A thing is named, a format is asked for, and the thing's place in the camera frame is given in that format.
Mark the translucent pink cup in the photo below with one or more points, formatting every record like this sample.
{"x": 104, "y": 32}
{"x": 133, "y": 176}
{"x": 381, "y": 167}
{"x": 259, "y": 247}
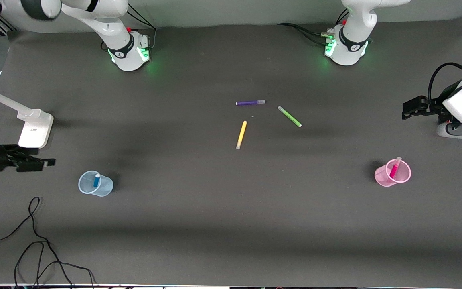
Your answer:
{"x": 381, "y": 176}

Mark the white stand base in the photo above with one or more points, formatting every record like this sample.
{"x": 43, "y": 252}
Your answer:
{"x": 34, "y": 128}

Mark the translucent blue cup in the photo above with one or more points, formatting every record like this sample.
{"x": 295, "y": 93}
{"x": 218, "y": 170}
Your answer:
{"x": 104, "y": 188}

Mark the pink marker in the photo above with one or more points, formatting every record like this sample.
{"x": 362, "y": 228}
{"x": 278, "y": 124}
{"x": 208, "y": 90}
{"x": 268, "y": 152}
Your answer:
{"x": 394, "y": 168}

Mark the yellow marker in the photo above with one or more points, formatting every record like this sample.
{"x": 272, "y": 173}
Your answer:
{"x": 241, "y": 135}

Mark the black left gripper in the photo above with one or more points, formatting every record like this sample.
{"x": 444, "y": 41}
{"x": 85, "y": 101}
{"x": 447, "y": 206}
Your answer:
{"x": 434, "y": 107}

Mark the purple marker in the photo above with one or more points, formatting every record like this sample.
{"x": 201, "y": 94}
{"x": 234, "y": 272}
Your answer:
{"x": 250, "y": 102}

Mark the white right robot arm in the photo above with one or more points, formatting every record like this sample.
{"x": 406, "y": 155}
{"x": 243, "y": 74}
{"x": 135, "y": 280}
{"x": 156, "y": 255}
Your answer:
{"x": 110, "y": 28}

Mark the blue marker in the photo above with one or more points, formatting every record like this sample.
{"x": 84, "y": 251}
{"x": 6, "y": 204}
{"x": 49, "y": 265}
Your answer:
{"x": 96, "y": 180}

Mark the green marker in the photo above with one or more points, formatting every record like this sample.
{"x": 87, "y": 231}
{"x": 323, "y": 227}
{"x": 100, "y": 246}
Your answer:
{"x": 289, "y": 116}

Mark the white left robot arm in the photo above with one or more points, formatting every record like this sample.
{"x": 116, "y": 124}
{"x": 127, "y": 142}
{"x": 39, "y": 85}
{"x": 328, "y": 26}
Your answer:
{"x": 351, "y": 44}

